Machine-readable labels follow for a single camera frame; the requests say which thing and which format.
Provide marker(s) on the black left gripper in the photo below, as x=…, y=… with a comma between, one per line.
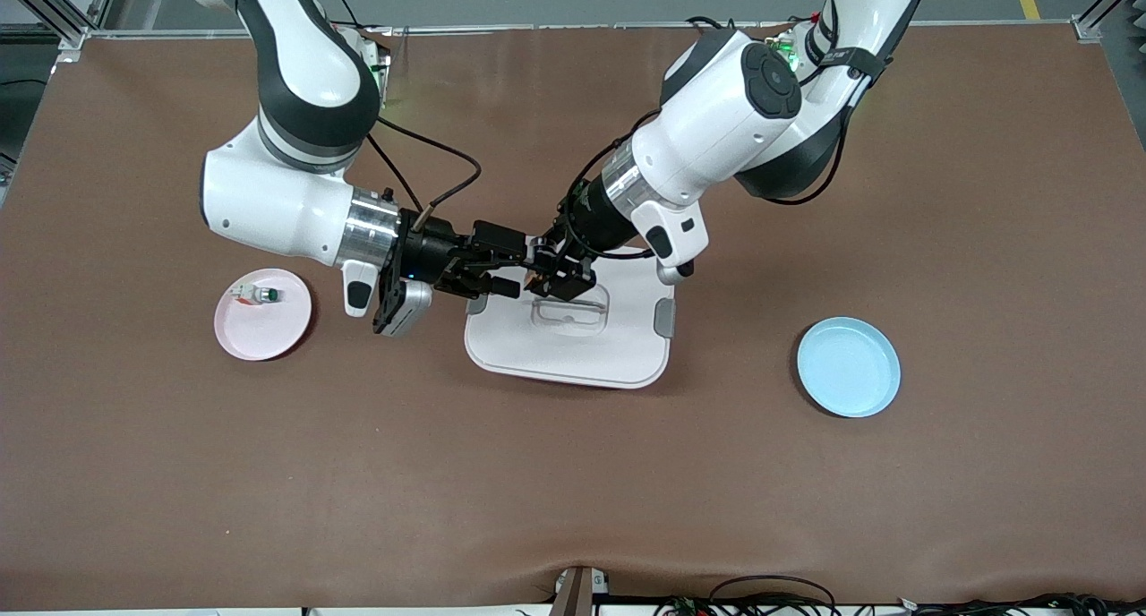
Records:
x=594, y=219

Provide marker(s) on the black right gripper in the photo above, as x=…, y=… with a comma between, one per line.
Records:
x=431, y=251

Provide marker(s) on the orange and black switch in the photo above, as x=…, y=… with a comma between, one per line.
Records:
x=535, y=282

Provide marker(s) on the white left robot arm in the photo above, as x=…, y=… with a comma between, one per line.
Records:
x=716, y=124

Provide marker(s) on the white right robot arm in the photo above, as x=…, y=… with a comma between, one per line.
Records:
x=269, y=213

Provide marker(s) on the white lidded storage box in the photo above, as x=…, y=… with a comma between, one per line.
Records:
x=573, y=356

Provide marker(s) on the brown table mat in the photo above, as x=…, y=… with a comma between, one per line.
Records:
x=573, y=482

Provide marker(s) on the pink round plate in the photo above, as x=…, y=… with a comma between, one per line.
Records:
x=264, y=334

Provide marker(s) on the light blue round plate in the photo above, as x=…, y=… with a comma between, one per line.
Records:
x=846, y=370

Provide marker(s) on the green and white switch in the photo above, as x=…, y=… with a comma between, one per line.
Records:
x=260, y=295

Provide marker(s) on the grey table edge rail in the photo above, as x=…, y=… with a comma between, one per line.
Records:
x=537, y=27

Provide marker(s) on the brown camera mount post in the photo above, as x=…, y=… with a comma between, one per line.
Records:
x=577, y=594

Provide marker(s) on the aluminium frame extrusion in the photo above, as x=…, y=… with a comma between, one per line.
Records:
x=1088, y=29
x=54, y=9

